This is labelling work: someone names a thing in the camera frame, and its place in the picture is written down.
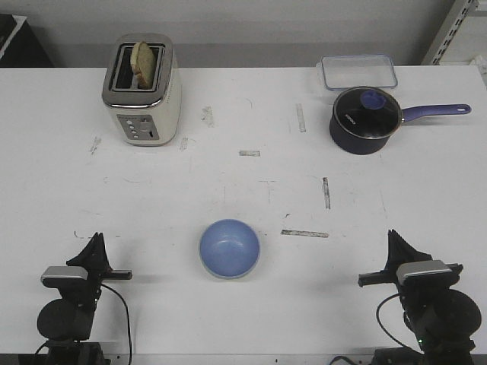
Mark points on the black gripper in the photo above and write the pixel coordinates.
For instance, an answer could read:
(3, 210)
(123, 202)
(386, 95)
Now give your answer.
(416, 290)
(83, 286)

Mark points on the blue bowl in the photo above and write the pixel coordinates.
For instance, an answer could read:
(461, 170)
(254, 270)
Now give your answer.
(229, 249)

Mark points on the green bowl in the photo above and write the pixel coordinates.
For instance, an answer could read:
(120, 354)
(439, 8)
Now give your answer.
(258, 262)

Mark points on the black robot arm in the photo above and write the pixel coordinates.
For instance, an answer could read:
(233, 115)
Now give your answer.
(66, 322)
(442, 319)

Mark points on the dark blue saucepan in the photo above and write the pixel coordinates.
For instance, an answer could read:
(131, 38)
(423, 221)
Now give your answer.
(363, 146)

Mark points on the glass pot lid blue knob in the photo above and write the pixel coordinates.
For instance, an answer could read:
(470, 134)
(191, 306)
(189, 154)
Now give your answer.
(367, 112)

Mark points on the cream and chrome toaster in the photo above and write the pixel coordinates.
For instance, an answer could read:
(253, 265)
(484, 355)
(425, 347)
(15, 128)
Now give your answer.
(144, 117)

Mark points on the clear plastic food container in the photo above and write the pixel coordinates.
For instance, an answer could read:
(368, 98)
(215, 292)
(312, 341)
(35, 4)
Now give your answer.
(339, 73)

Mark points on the toast slice in toaster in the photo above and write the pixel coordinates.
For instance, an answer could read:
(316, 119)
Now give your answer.
(143, 64)

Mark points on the white metal shelf rail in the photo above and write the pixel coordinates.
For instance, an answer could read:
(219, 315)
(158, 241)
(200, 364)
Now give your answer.
(461, 38)

